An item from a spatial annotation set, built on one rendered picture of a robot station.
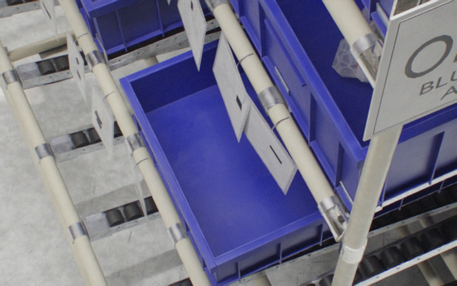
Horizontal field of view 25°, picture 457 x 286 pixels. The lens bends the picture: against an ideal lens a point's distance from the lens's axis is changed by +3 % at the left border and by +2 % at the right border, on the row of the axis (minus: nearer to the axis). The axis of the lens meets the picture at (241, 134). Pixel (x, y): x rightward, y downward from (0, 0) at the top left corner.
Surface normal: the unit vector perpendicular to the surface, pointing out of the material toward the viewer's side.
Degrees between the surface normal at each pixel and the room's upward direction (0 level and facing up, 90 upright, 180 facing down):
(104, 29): 90
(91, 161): 0
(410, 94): 90
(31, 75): 11
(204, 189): 3
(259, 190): 3
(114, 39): 90
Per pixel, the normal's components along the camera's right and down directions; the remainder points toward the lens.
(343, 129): -0.05, -0.45
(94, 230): 0.19, -0.54
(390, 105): 0.42, 0.80
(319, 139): -0.90, 0.40
